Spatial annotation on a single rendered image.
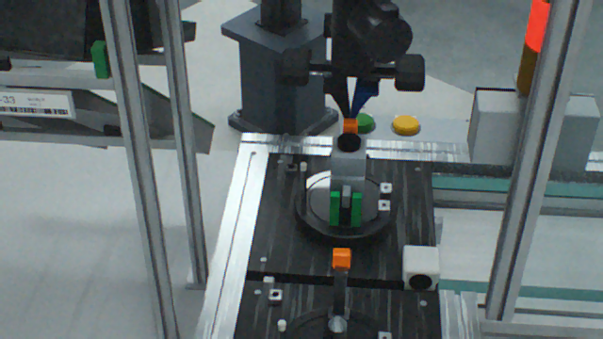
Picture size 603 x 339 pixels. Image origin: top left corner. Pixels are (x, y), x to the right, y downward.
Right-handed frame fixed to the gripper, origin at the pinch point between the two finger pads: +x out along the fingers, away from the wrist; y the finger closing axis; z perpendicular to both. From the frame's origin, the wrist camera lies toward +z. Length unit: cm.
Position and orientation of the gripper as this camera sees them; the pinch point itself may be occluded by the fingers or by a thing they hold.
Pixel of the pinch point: (350, 102)
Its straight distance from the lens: 107.3
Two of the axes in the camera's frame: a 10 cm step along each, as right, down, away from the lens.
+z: 0.9, -6.4, 7.6
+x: 0.0, 7.7, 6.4
